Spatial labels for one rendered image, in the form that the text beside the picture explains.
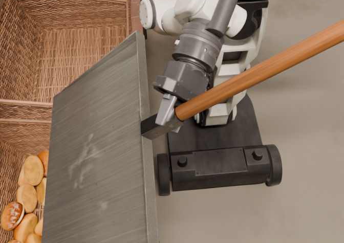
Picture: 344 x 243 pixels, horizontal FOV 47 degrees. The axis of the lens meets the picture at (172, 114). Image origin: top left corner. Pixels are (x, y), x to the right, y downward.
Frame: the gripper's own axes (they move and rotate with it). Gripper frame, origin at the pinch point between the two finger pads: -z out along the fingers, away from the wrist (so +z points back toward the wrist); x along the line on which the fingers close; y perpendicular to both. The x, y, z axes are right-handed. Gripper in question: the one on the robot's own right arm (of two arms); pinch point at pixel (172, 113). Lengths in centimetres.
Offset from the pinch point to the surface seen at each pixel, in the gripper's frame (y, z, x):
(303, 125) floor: 51, 39, 144
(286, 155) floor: 49, 20, 135
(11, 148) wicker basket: 77, -23, 9
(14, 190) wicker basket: 70, -35, 12
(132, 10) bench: 96, 52, 43
